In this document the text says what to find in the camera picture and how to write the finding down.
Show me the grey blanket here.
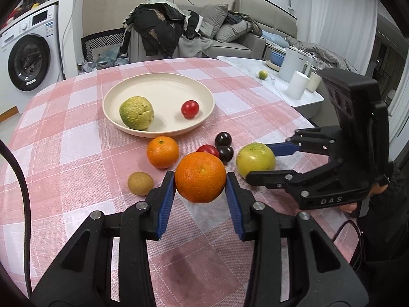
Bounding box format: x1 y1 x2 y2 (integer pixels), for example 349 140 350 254
178 35 214 59

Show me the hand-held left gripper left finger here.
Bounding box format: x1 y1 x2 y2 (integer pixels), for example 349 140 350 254
32 170 176 307

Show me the person's right forearm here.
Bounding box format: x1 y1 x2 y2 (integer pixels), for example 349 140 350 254
359 163 409 295

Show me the pile of dark clothes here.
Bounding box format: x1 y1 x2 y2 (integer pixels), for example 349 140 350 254
122 3 206 59

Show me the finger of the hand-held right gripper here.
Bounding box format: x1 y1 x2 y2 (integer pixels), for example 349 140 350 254
267 126 341 158
245 158 345 193

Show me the smooth yellow-green fruit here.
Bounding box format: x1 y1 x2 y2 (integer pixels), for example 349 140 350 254
236 142 277 180

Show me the white curtain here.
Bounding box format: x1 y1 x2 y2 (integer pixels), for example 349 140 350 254
296 0 378 75

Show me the grey cushion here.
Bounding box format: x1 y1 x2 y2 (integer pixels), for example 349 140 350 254
201 3 230 33
213 21 254 43

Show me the cream cup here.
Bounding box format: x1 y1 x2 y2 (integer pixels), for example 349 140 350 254
306 72 323 93

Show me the light blue pillow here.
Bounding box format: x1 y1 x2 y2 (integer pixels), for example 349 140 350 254
264 32 290 48

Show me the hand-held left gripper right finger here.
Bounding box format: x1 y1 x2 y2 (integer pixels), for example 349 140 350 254
225 172 368 307

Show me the white marble coffee table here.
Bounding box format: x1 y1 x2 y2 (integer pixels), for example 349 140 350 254
217 56 325 108

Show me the thick black cable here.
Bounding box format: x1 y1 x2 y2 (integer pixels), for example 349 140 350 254
0 139 33 299

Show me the pink checked tablecloth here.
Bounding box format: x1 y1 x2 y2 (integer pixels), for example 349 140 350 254
0 58 361 307

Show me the grey quilt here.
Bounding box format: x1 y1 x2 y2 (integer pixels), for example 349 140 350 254
285 36 357 73

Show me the white washing machine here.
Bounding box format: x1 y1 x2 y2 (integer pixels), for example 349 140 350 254
0 5 65 92

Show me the large orange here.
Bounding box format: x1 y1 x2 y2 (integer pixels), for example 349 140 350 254
175 152 227 204

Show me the cream round plate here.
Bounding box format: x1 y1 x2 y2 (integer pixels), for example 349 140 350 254
103 73 214 138

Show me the bumpy green citrus fruit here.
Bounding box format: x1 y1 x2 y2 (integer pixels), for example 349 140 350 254
119 96 155 131

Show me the dark plum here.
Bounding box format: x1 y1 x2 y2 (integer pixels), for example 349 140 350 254
217 145 234 164
215 132 233 149

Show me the white paper roll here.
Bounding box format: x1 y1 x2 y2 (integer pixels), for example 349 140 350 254
285 71 311 100

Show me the person's right hand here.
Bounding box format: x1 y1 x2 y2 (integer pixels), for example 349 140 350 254
339 183 390 214

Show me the red cherry tomato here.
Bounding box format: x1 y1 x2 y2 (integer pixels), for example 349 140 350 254
181 100 200 119
196 145 220 159

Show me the thin black cable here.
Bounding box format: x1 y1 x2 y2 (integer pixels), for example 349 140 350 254
332 219 365 270

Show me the small orange with stem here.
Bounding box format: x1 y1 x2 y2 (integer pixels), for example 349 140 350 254
146 136 180 169

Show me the white kettle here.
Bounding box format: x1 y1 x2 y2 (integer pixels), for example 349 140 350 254
278 47 312 82

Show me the pile of bags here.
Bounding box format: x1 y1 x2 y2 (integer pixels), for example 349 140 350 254
77 45 130 75

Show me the blue bowl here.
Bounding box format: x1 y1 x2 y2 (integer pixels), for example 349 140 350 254
266 49 286 66

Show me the brown kiwi fruit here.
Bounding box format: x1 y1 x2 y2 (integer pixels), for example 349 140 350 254
128 172 154 196

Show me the grey sofa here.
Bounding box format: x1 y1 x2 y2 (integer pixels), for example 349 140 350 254
128 0 299 64

